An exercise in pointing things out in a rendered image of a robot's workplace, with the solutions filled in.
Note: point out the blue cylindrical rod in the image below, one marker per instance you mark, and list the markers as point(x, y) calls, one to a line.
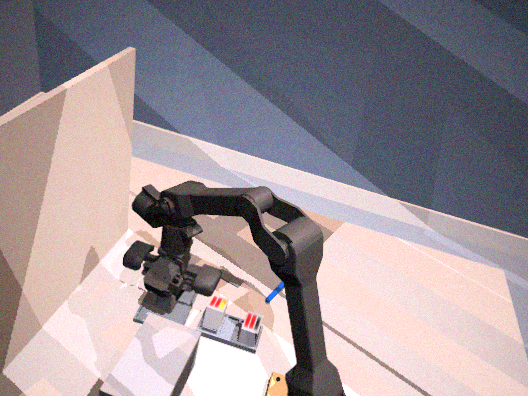
point(274, 292)

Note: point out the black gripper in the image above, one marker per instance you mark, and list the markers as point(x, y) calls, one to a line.
point(202, 279)

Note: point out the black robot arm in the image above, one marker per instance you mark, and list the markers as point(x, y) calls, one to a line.
point(294, 251)

